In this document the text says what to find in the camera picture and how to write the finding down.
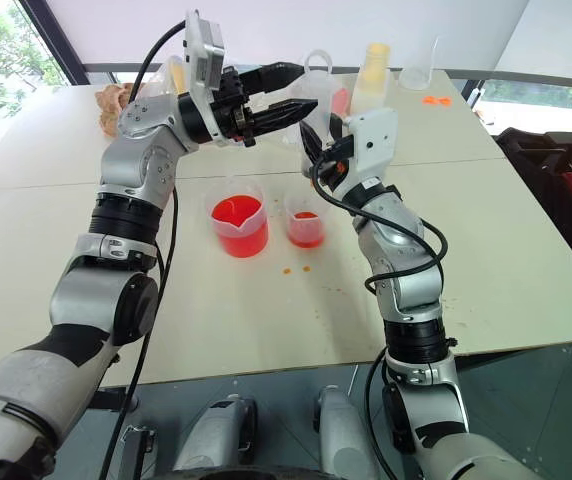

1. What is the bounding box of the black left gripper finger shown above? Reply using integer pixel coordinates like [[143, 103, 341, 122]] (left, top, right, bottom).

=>
[[258, 61, 310, 95], [251, 97, 320, 135]]

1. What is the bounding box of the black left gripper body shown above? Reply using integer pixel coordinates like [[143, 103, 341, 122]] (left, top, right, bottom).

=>
[[213, 67, 267, 149]]

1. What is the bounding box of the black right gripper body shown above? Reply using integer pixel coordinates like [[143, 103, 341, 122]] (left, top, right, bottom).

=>
[[315, 132, 362, 194]]

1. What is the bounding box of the clear cup with yellow content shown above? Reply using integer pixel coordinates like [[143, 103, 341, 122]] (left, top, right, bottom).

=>
[[153, 53, 190, 99]]

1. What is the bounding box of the small beaker with red liquid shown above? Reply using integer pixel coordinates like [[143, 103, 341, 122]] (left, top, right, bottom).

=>
[[282, 192, 327, 249]]

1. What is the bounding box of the large beaker with red liquid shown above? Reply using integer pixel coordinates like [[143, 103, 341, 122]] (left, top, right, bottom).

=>
[[204, 180, 271, 259]]

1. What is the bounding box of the clear plastic measuring jug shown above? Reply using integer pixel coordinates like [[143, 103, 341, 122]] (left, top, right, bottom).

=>
[[285, 48, 350, 174]]

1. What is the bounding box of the white bottle with yellow cap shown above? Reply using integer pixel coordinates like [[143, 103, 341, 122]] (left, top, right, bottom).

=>
[[351, 41, 393, 119]]

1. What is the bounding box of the empty clear plastic beaker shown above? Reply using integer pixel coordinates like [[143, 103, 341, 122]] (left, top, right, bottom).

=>
[[397, 35, 441, 92]]

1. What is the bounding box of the beige crumpled lump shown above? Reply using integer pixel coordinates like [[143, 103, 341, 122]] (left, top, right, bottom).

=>
[[94, 83, 135, 137]]

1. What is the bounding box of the dark bag with red cloth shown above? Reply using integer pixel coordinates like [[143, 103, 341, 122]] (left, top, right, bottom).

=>
[[494, 126, 572, 274]]

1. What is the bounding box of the silver right robot leg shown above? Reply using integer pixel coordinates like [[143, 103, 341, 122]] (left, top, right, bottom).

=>
[[312, 384, 383, 480]]

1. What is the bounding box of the silver robot leg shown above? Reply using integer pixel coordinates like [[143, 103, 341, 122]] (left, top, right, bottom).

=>
[[312, 384, 383, 480], [173, 393, 260, 474]]

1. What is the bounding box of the silver left robot leg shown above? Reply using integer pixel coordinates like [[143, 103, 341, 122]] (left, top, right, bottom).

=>
[[173, 393, 260, 474]]

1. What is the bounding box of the dark rounded robot torso edge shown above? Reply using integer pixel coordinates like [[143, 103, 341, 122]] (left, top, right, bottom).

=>
[[153, 465, 330, 480]]

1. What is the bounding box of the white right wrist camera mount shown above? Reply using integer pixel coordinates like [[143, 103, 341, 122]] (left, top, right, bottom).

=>
[[340, 107, 400, 189]]

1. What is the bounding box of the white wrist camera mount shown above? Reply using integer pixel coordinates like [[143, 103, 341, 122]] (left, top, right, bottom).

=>
[[183, 8, 228, 149], [340, 107, 400, 189]]

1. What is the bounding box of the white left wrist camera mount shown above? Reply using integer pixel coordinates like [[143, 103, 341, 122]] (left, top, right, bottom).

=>
[[183, 8, 228, 149]]

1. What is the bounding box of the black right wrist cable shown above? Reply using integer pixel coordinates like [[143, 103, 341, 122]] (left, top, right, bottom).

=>
[[309, 148, 450, 296]]

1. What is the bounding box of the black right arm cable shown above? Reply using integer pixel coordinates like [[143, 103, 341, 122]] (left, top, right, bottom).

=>
[[364, 347, 393, 476]]

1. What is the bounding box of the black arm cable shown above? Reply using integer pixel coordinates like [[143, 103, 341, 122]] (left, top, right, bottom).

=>
[[364, 347, 393, 476], [98, 19, 190, 480]]

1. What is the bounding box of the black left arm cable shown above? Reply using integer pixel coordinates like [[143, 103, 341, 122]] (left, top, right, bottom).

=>
[[98, 19, 190, 480]]

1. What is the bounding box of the silver metal bracket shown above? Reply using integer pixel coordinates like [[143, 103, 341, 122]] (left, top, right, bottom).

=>
[[118, 425, 158, 480]]

